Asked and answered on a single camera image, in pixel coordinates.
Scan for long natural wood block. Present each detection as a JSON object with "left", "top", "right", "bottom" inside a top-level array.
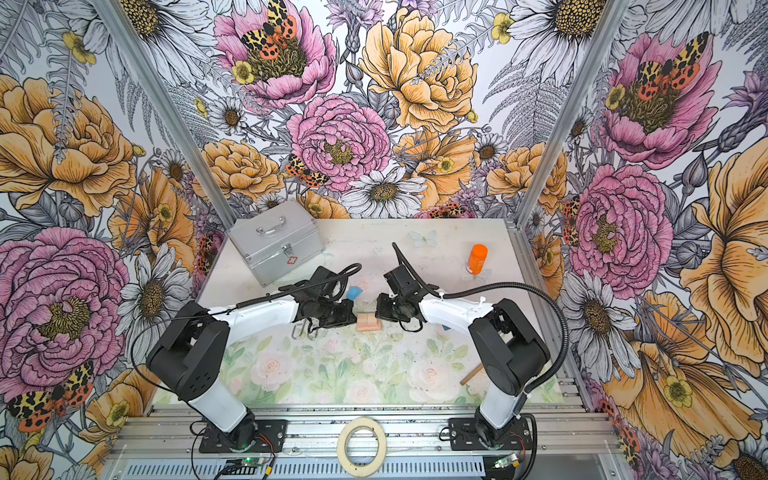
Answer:
[{"left": 356, "top": 324, "right": 382, "bottom": 333}]

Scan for orange plastic bottle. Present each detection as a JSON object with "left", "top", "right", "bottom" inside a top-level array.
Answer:
[{"left": 467, "top": 244, "right": 488, "bottom": 276}]

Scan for silver metal case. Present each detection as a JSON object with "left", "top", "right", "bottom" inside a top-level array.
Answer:
[{"left": 228, "top": 201, "right": 324, "bottom": 287}]

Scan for right green circuit board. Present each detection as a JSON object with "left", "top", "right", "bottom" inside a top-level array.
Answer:
[{"left": 493, "top": 453, "right": 520, "bottom": 469}]

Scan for metal tongs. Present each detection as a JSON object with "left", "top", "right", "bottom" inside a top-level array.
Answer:
[{"left": 291, "top": 322, "right": 318, "bottom": 341}]

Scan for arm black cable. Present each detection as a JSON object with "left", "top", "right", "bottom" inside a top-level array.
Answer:
[
  {"left": 128, "top": 262, "right": 363, "bottom": 415},
  {"left": 391, "top": 242, "right": 570, "bottom": 480}
]

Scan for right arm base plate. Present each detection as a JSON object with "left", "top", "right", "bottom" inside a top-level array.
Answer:
[{"left": 448, "top": 417, "right": 533, "bottom": 452}]

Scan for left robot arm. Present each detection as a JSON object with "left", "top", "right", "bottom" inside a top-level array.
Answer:
[{"left": 146, "top": 263, "right": 362, "bottom": 452}]

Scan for green circuit board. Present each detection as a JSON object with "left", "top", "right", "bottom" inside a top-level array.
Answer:
[
  {"left": 221, "top": 457, "right": 273, "bottom": 476},
  {"left": 493, "top": 453, "right": 520, "bottom": 469}
]

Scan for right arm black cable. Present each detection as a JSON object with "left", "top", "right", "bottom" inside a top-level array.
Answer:
[{"left": 391, "top": 242, "right": 570, "bottom": 480}]

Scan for thin wood stick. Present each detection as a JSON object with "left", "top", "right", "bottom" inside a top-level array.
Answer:
[{"left": 460, "top": 364, "right": 484, "bottom": 385}]

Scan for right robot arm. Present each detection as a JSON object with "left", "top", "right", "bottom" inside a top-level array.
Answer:
[{"left": 376, "top": 265, "right": 550, "bottom": 449}]

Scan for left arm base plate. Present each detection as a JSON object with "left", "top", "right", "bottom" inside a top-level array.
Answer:
[{"left": 199, "top": 418, "right": 288, "bottom": 454}]

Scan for light blue triangular block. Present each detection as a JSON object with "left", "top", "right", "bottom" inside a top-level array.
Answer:
[{"left": 346, "top": 286, "right": 363, "bottom": 301}]

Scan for masking tape roll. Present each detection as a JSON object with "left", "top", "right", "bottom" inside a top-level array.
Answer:
[{"left": 336, "top": 417, "right": 388, "bottom": 479}]

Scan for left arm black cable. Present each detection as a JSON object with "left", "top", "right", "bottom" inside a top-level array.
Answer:
[{"left": 128, "top": 262, "right": 363, "bottom": 415}]

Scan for aluminium frame rail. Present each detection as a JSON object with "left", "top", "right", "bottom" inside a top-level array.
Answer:
[{"left": 107, "top": 404, "right": 625, "bottom": 460}]

